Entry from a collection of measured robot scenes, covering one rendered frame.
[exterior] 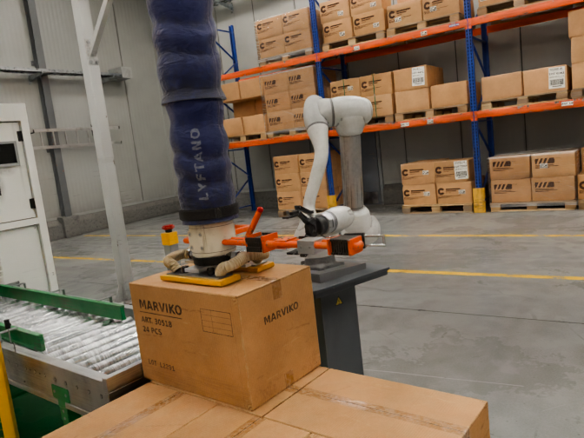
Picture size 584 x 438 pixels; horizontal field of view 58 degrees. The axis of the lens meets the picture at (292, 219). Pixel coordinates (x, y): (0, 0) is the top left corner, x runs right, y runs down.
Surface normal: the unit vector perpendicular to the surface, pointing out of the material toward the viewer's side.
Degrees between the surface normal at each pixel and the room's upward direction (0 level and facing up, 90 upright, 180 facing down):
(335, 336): 90
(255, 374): 90
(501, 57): 90
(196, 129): 78
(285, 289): 90
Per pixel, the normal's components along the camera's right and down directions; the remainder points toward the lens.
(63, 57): 0.83, -0.02
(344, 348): 0.59, 0.04
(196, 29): 0.43, -0.25
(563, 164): -0.54, 0.18
